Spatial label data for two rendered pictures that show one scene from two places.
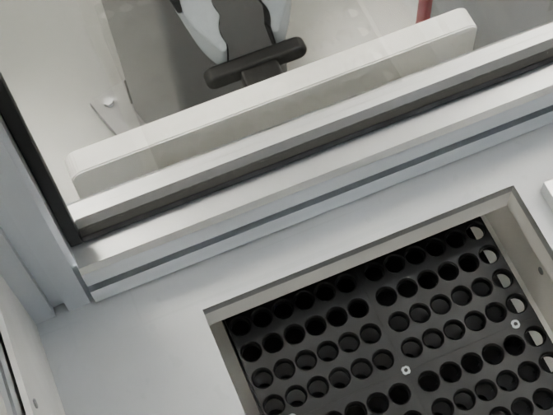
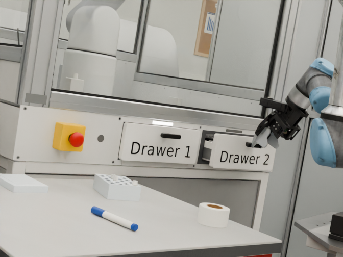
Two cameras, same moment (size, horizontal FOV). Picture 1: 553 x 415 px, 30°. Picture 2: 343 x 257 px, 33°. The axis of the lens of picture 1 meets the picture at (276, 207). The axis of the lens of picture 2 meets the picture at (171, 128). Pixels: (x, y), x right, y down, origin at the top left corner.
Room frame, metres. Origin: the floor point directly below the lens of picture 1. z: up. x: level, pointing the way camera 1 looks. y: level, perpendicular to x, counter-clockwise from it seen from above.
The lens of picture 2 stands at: (2.07, -0.97, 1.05)
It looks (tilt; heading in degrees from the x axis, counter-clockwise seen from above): 4 degrees down; 158
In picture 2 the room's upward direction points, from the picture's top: 9 degrees clockwise
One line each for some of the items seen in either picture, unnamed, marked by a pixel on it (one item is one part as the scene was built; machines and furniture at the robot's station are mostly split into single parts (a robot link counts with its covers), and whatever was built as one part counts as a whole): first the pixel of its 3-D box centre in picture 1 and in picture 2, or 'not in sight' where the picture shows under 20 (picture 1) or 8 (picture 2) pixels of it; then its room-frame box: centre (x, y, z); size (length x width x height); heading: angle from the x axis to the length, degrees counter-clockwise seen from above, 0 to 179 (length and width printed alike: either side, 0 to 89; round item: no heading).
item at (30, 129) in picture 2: not in sight; (90, 122); (-0.05, -0.43, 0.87); 1.02 x 0.95 x 0.14; 108
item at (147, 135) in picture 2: not in sight; (161, 144); (0.42, -0.32, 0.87); 0.29 x 0.02 x 0.11; 108
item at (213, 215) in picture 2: not in sight; (213, 214); (0.91, -0.36, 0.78); 0.07 x 0.07 x 0.04
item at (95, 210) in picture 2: not in sight; (114, 218); (0.95, -0.61, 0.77); 0.14 x 0.02 x 0.02; 24
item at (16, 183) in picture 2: not in sight; (19, 182); (0.68, -0.77, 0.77); 0.13 x 0.09 x 0.02; 19
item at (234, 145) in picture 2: not in sight; (244, 152); (0.38, -0.01, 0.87); 0.29 x 0.02 x 0.11; 108
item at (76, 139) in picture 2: not in sight; (75, 139); (0.57, -0.62, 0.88); 0.04 x 0.03 x 0.04; 108
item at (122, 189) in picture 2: not in sight; (116, 187); (0.68, -0.53, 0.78); 0.12 x 0.08 x 0.04; 2
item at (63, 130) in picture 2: not in sight; (69, 137); (0.54, -0.63, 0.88); 0.07 x 0.05 x 0.07; 108
